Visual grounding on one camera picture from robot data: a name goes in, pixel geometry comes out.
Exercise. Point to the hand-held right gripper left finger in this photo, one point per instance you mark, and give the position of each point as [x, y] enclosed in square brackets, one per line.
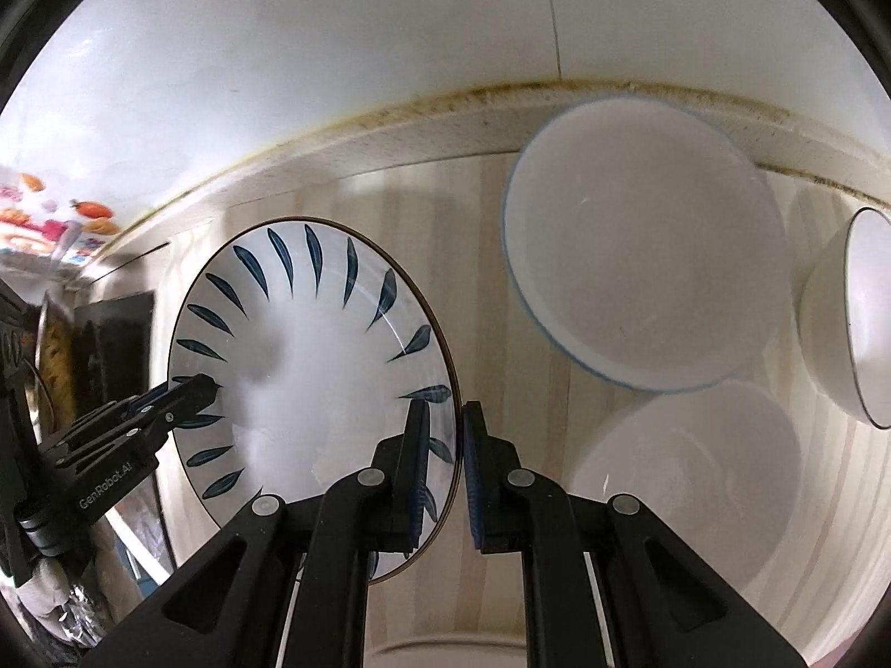
[422, 495]

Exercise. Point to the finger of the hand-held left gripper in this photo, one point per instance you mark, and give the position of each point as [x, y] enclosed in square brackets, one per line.
[188, 407]
[150, 402]

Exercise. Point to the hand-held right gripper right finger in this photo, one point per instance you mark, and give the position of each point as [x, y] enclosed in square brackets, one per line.
[473, 487]

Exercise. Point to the blue leaf pattern plate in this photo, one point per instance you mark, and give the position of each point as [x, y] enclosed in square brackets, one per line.
[299, 362]

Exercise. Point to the plain white bowl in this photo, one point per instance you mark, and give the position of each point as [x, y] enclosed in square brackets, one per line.
[682, 473]

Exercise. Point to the blue rim white bowl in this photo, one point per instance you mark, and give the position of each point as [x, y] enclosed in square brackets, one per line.
[640, 236]

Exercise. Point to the dark rim white bowl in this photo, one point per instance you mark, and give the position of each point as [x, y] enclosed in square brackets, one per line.
[835, 334]

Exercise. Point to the colourful wall sticker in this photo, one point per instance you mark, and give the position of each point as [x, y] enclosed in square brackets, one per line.
[42, 223]

